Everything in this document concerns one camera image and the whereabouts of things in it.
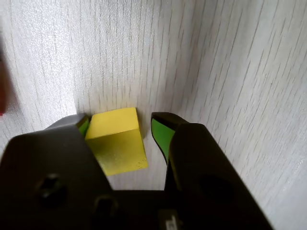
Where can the red and white carton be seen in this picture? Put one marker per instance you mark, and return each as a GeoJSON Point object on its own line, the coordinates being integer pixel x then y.
{"type": "Point", "coordinates": [3, 95]}

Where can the yellow wooden cube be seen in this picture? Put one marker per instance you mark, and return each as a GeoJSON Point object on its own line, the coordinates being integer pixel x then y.
{"type": "Point", "coordinates": [117, 148]}

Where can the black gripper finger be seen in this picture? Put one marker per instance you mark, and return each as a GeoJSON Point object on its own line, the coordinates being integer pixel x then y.
{"type": "Point", "coordinates": [204, 167]}
{"type": "Point", "coordinates": [48, 179]}

